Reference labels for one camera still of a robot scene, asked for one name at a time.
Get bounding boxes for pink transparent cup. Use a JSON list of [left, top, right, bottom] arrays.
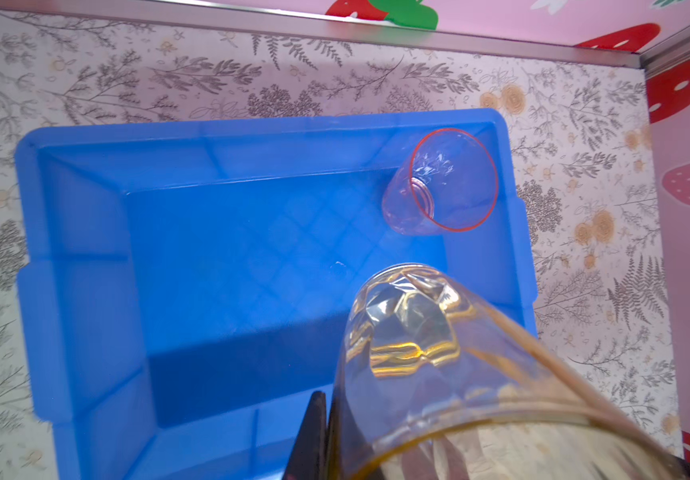
[[382, 128, 500, 236]]

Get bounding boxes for yellow transparent cup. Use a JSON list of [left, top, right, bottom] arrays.
[[327, 264, 685, 479]]

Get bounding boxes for blue plastic bin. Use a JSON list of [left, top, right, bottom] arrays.
[[14, 109, 537, 479]]

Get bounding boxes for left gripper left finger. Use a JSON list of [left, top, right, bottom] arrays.
[[282, 391, 328, 480]]

